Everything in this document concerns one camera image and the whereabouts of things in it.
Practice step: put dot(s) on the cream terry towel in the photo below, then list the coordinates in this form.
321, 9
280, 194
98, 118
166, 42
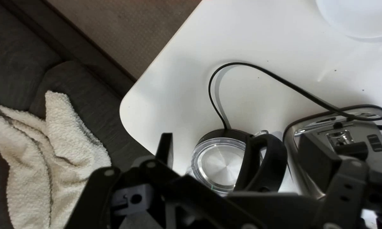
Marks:
25, 160

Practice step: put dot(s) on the silver two-slot toaster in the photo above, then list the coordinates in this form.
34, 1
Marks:
309, 127

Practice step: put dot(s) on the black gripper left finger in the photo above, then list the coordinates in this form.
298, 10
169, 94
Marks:
114, 203

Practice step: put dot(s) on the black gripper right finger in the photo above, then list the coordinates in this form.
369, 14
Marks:
351, 191

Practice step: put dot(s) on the white round plate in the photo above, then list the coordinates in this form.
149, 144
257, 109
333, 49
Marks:
360, 16

